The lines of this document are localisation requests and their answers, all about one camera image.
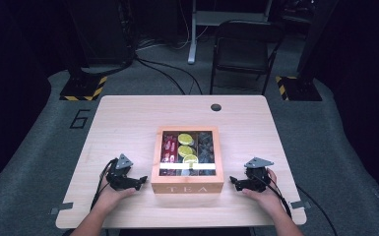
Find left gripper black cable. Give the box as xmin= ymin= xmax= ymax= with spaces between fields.
xmin=90 ymin=158 xmax=118 ymax=211

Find person's left hand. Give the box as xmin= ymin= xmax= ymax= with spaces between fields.
xmin=95 ymin=178 xmax=139 ymax=214

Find pile of dark tea bags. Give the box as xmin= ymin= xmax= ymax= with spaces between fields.
xmin=197 ymin=131 xmax=217 ymax=177

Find person's right hand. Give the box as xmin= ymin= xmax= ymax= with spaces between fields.
xmin=241 ymin=167 xmax=285 ymax=216

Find black folding chair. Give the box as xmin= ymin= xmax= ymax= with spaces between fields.
xmin=209 ymin=19 xmax=285 ymax=96

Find grey floor mat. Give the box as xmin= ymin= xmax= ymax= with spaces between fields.
xmin=0 ymin=69 xmax=379 ymax=236

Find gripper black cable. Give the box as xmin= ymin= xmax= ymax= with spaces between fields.
xmin=251 ymin=172 xmax=293 ymax=219
xmin=90 ymin=158 xmax=118 ymax=211

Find black floor cable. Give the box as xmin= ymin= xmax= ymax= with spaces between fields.
xmin=295 ymin=184 xmax=339 ymax=236

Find wooden tea box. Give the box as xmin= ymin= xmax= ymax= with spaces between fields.
xmin=150 ymin=125 xmax=225 ymax=196

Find grey tape strip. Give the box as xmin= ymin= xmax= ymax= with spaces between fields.
xmin=49 ymin=202 xmax=75 ymax=216
xmin=288 ymin=200 xmax=312 ymax=210

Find black cabinet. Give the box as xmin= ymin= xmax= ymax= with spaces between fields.
xmin=66 ymin=0 xmax=136 ymax=68

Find white cables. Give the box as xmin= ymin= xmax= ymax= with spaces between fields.
xmin=135 ymin=19 xmax=211 ymax=52

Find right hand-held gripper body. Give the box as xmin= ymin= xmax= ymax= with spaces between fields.
xmin=241 ymin=156 xmax=276 ymax=194

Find yellow-lid capsule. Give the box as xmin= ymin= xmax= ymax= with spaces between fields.
xmin=177 ymin=133 xmax=195 ymax=147

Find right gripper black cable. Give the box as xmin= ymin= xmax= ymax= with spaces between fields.
xmin=251 ymin=172 xmax=293 ymax=219

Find stack of red packets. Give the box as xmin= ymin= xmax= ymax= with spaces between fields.
xmin=159 ymin=132 xmax=179 ymax=177

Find white desk frame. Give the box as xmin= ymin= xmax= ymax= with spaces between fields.
xmin=187 ymin=0 xmax=274 ymax=65

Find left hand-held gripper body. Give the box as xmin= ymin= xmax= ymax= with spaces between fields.
xmin=105 ymin=152 xmax=141 ymax=192

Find black floor cables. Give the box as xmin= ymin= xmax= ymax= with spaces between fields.
xmin=133 ymin=56 xmax=205 ymax=96

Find striped black stand base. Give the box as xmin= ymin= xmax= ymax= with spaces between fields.
xmin=59 ymin=75 xmax=108 ymax=102
xmin=274 ymin=75 xmax=324 ymax=102

